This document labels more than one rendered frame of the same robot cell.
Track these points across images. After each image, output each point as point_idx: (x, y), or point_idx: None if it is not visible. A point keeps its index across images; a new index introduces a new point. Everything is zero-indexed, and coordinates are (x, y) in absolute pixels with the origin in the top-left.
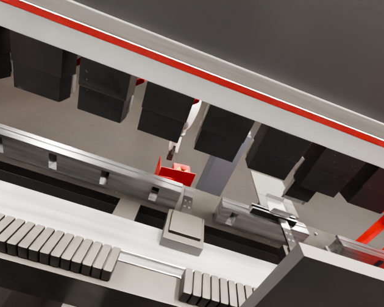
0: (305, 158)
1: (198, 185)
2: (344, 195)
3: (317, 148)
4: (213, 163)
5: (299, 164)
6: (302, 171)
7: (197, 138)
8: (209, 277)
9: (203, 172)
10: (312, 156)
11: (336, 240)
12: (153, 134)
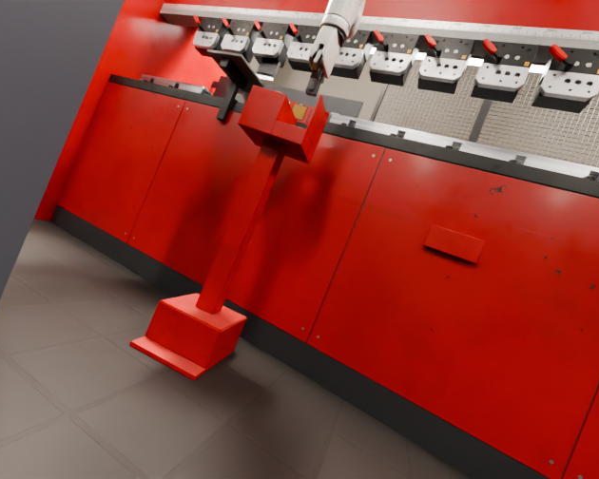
0: (285, 43)
1: None
2: (247, 57)
3: (291, 36)
4: (112, 28)
5: (281, 47)
6: (282, 55)
7: (359, 69)
8: None
9: (15, 65)
10: (289, 43)
11: (202, 92)
12: (390, 84)
